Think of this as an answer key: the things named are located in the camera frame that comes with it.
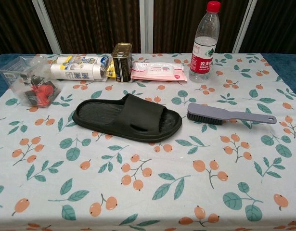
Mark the clear bag with red items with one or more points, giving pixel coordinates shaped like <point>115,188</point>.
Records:
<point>15,74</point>

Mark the clear water bottle red cap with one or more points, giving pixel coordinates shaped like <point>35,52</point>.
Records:
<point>202,65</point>

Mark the red plastic toy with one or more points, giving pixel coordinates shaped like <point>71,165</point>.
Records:
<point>44,92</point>

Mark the dark fabric screen panel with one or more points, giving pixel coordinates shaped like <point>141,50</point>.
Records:
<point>13,24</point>
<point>94,24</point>
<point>176,24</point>
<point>277,24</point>

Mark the floral print tablecloth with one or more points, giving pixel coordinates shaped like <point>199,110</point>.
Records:
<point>147,173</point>

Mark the black rubber slipper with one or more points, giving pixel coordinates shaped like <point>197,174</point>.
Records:
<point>106,115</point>

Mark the pink wet wipes pack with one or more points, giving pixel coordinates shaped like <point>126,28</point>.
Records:
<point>157,71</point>

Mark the white bag rolls pack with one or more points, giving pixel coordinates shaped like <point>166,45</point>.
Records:
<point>75,69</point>

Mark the black and gold tin can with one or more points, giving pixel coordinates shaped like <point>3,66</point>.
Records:
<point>122,65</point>

